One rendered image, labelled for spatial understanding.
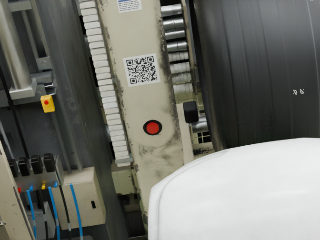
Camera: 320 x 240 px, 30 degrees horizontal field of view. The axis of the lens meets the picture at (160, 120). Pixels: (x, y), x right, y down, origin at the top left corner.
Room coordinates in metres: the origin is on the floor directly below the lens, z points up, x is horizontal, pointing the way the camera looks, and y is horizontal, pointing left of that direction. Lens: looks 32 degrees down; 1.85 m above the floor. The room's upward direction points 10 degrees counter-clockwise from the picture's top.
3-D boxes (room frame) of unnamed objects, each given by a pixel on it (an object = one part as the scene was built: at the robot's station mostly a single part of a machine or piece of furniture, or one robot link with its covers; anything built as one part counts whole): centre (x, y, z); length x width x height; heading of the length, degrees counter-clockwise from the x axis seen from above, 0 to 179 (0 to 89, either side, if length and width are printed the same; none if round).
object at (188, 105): (1.40, -0.09, 0.97); 0.05 x 0.04 x 0.05; 177
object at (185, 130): (1.30, -0.06, 0.90); 0.40 x 0.03 x 0.10; 177
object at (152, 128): (1.22, 0.02, 1.06); 0.03 x 0.02 x 0.03; 87
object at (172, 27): (1.68, -0.04, 1.05); 0.20 x 0.15 x 0.30; 87
